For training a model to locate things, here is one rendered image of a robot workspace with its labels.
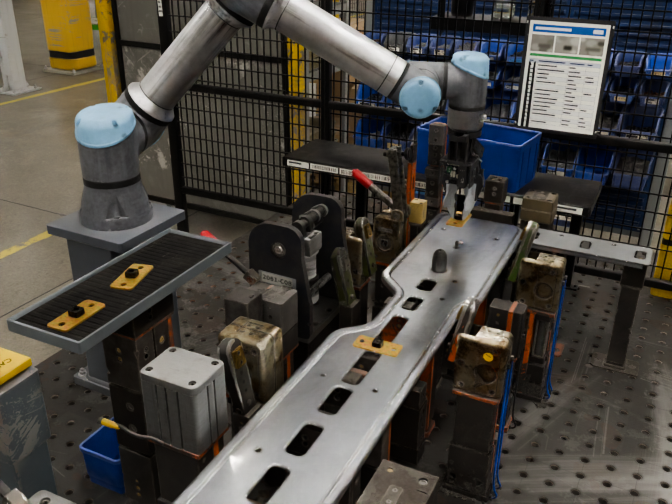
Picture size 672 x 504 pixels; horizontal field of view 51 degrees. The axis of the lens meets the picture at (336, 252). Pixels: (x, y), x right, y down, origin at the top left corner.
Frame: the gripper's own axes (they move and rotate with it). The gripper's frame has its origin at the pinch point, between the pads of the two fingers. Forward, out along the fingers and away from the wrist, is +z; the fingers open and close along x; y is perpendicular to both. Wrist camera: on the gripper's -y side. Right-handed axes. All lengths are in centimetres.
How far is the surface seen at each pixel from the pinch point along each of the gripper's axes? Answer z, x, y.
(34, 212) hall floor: 111, -306, -141
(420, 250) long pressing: 8.7, -6.8, 5.4
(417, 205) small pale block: 2.8, -12.1, -6.2
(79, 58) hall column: 98, -590, -479
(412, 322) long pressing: 8.5, 2.5, 36.2
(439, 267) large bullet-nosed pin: 7.4, 0.5, 14.2
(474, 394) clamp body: 15.4, 17.1, 43.2
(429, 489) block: 5, 20, 79
